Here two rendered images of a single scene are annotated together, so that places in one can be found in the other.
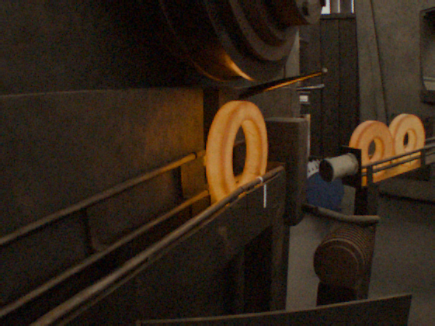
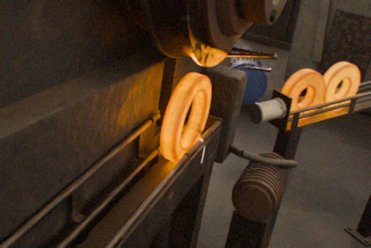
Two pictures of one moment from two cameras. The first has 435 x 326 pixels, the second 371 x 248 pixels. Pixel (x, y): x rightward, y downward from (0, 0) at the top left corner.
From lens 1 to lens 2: 0.29 m
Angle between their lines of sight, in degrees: 17
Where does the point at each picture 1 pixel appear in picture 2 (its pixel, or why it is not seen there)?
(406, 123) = (343, 72)
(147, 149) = (117, 127)
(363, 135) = (297, 84)
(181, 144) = (142, 113)
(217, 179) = (169, 146)
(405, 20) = not seen: outside the picture
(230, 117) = (186, 97)
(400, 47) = not seen: outside the picture
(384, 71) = not seen: outside the picture
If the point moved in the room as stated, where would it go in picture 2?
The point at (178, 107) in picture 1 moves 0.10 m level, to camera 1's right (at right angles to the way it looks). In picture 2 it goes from (144, 84) to (198, 91)
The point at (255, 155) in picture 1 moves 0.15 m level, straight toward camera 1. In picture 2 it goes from (199, 114) to (201, 146)
